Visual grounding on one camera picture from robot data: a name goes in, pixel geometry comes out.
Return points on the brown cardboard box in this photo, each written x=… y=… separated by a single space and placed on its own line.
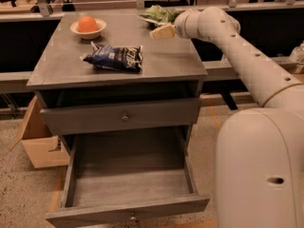
x=42 y=147

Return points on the orange fruit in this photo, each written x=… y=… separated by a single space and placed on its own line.
x=87 y=24

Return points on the grey open lower drawer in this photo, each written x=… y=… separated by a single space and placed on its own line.
x=127 y=176

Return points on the white ceramic bowl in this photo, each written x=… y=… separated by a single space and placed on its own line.
x=89 y=35

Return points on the green jalapeno chip bag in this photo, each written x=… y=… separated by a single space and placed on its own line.
x=158 y=15

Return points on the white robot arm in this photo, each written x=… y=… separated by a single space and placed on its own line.
x=260 y=151

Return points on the blue chip bag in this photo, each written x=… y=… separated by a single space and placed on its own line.
x=127 y=59

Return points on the grey wooden cabinet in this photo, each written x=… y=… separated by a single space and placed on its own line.
x=171 y=69

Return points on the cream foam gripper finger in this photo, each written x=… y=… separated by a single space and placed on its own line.
x=163 y=32

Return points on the grey upper drawer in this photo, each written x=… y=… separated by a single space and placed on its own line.
x=111 y=117

